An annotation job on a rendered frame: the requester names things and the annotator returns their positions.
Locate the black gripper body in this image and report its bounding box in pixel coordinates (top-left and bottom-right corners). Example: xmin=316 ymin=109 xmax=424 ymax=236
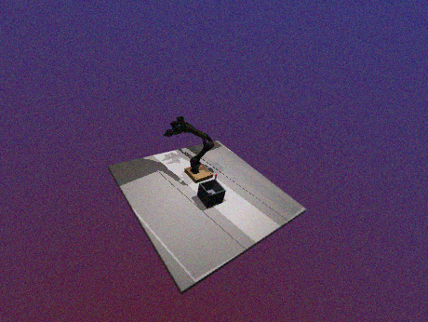
xmin=168 ymin=126 xmax=182 ymax=134

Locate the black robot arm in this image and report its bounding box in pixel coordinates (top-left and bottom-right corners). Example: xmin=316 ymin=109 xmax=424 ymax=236
xmin=170 ymin=116 xmax=214 ymax=174

